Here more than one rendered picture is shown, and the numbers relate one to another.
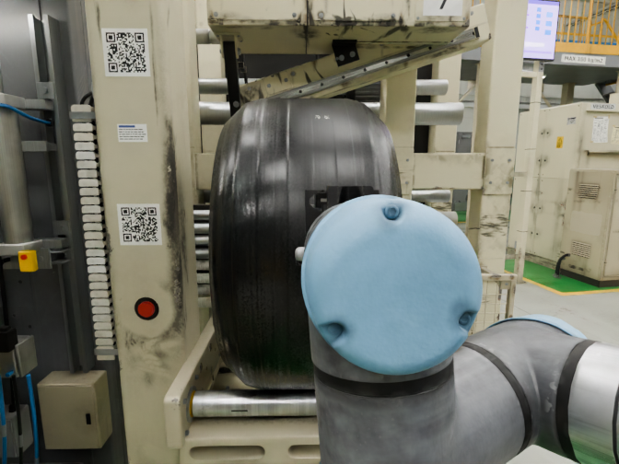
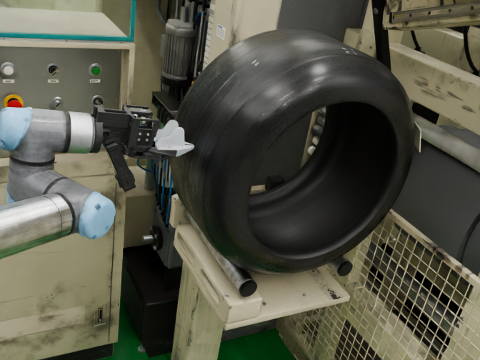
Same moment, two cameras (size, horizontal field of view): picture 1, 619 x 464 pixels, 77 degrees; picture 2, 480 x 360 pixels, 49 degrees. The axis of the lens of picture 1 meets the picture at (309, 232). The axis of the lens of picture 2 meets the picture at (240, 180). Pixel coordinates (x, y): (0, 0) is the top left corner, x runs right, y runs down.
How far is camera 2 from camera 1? 1.01 m
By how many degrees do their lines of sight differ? 59
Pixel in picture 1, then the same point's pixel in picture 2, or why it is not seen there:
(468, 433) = (23, 183)
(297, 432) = (208, 264)
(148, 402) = not seen: hidden behind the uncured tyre
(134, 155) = (218, 46)
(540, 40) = not seen: outside the picture
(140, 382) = not seen: hidden behind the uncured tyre
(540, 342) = (65, 190)
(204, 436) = (182, 230)
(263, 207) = (186, 108)
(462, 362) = (47, 176)
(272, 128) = (227, 60)
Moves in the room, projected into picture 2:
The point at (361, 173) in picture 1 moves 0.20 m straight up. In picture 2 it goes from (224, 112) to (239, 6)
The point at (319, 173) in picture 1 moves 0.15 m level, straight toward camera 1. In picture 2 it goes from (212, 101) to (139, 101)
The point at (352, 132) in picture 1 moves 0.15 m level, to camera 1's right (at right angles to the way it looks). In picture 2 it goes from (249, 81) to (287, 111)
